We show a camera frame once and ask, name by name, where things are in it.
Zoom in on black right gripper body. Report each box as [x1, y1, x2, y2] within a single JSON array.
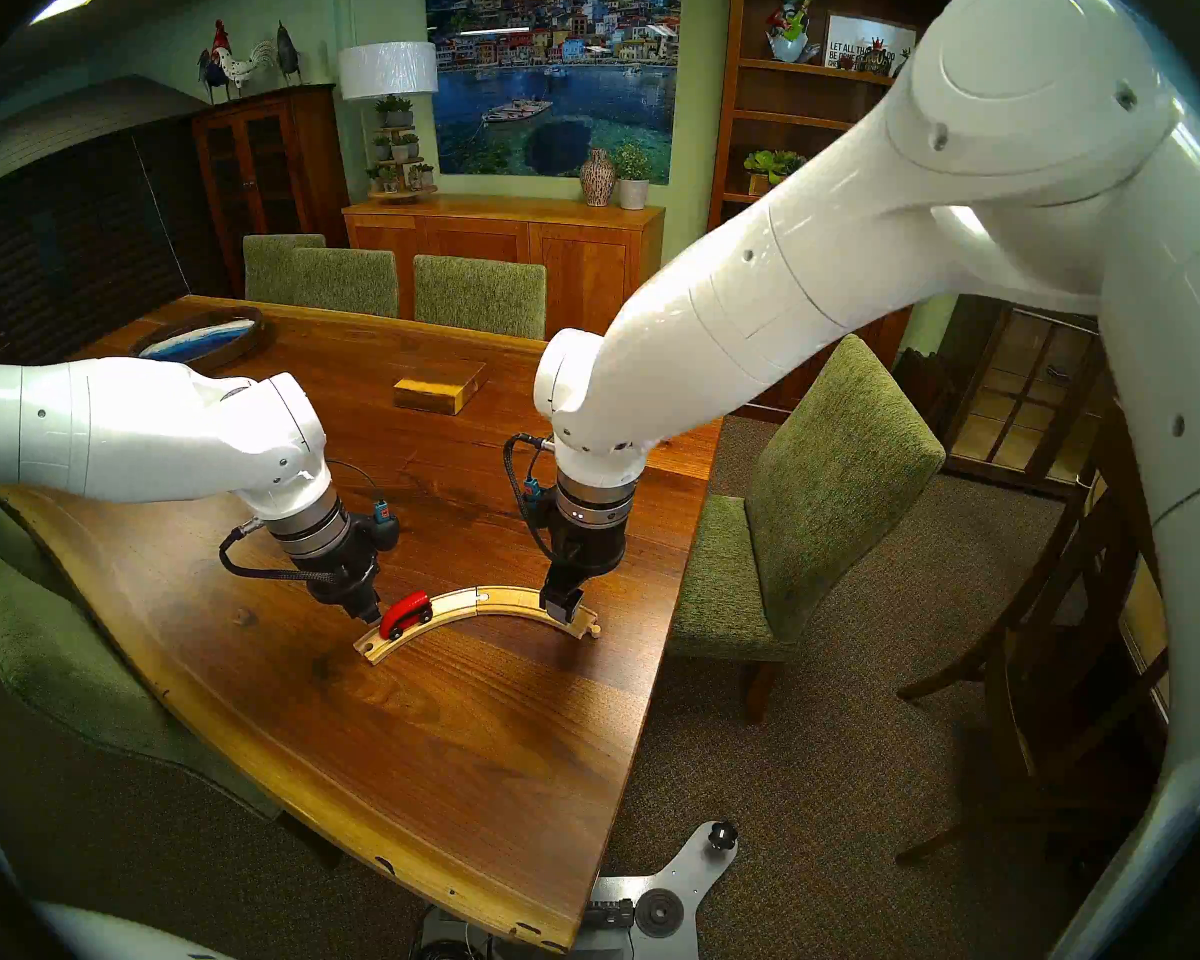
[[545, 526, 629, 597]]

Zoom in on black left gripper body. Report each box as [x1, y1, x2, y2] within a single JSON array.
[[305, 528, 383, 614]]

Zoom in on red toy train car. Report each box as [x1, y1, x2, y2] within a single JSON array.
[[378, 590, 435, 641]]

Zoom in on curved wooden track piece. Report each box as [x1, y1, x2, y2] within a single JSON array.
[[475, 584, 601, 641], [352, 585, 486, 666]]

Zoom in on rectangular wooden block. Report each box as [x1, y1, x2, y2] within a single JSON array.
[[392, 360, 488, 416]]

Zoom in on green upholstered dining chair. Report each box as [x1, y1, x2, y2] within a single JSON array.
[[293, 247, 401, 319], [413, 254, 548, 341], [243, 233, 326, 304], [0, 483, 346, 869], [665, 333, 946, 724]]

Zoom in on dark bowl blue inside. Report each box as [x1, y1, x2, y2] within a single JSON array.
[[130, 306, 266, 372]]

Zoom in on light wooden sideboard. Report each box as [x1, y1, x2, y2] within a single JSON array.
[[342, 194, 666, 352]]

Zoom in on green plant white pot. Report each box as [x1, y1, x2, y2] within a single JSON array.
[[612, 143, 653, 211]]

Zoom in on dark wooden glass cabinet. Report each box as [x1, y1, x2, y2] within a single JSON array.
[[192, 85, 351, 294]]

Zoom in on succulents in wooden planter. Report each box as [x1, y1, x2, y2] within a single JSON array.
[[743, 148, 806, 197]]

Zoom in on tiered stand with plants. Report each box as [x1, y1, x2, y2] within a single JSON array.
[[365, 93, 438, 204]]

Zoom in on dark window blind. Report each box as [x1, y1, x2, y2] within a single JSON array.
[[0, 76, 226, 354]]

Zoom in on wooden framed glass door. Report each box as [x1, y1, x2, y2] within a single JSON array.
[[935, 293, 1111, 494]]

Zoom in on dark wooden chair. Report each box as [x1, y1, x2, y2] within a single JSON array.
[[895, 398, 1171, 864]]

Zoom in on brown wooden bookshelf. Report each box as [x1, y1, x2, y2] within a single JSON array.
[[705, 0, 976, 419]]

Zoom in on white drum lamp shade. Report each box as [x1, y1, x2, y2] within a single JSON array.
[[337, 41, 440, 102]]

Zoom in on white rooster figurine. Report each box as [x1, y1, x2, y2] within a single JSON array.
[[210, 20, 279, 94]]

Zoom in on colourful bird figurine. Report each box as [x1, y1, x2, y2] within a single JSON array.
[[766, 0, 816, 64]]

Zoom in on framed white text sign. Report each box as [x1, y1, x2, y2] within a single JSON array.
[[822, 11, 916, 74]]

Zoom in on black braided left wrist cable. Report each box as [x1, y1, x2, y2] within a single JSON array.
[[218, 458, 391, 581]]

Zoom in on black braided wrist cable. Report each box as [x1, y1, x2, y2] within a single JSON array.
[[503, 433, 561, 569], [218, 458, 391, 581]]

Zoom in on black braided right wrist cable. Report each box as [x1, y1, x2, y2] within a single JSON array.
[[503, 433, 561, 569]]

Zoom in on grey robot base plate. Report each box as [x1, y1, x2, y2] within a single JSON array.
[[585, 820, 739, 960]]

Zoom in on harbour town wall painting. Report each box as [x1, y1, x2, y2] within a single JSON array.
[[424, 0, 683, 186]]

